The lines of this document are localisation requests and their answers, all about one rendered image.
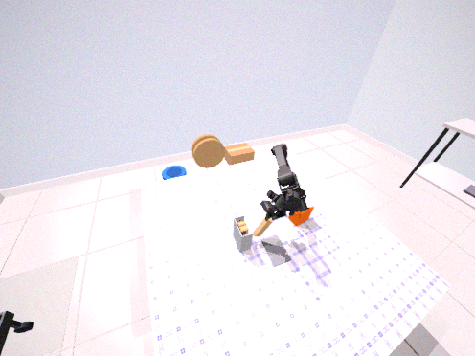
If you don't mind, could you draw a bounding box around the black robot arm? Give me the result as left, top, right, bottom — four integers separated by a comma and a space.
266, 143, 309, 212

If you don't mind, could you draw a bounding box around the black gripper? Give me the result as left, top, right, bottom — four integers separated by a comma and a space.
260, 194, 295, 221

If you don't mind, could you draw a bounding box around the grey open bin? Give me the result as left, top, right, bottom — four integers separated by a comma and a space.
233, 215, 254, 252

